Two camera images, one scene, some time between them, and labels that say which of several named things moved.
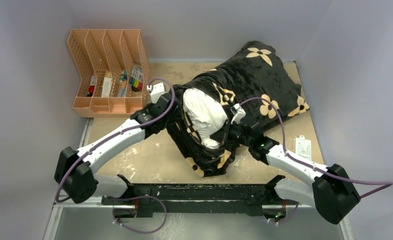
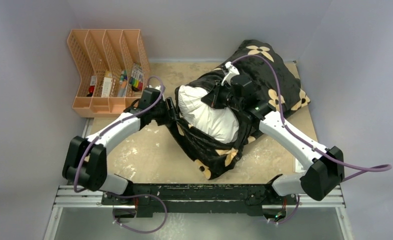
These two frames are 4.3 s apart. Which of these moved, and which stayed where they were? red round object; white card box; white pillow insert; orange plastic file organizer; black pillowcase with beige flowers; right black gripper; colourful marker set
Moved: black pillowcase with beige flowers; right black gripper; white pillow insert
Stayed: colourful marker set; white card box; red round object; orange plastic file organizer
